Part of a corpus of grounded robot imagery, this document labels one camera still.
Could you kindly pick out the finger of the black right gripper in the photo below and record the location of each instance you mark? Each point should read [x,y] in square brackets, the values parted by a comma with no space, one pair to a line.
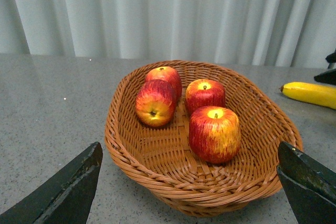
[328,76]

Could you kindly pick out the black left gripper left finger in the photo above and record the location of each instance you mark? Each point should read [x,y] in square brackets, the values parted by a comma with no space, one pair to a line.
[66,197]

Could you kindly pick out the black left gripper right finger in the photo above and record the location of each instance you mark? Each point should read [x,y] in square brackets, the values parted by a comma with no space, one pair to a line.
[308,185]

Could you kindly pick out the red yellow large apple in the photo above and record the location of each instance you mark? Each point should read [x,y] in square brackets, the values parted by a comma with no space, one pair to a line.
[214,134]

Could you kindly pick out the dark red small apple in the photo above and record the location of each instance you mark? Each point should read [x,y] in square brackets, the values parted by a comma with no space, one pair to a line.
[204,92]

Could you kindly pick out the far yellow banana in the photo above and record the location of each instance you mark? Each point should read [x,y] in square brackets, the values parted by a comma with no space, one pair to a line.
[310,93]

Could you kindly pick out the white pleated curtain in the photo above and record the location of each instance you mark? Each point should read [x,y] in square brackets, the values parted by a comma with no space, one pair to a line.
[286,33]

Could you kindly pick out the left brown wicker basket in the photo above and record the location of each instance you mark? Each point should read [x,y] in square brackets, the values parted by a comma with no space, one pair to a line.
[161,160]

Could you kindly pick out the red apple lying sideways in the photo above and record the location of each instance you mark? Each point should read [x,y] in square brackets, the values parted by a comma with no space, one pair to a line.
[156,103]

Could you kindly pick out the red apple at basket back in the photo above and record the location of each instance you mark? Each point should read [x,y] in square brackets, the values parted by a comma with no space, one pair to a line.
[168,74]

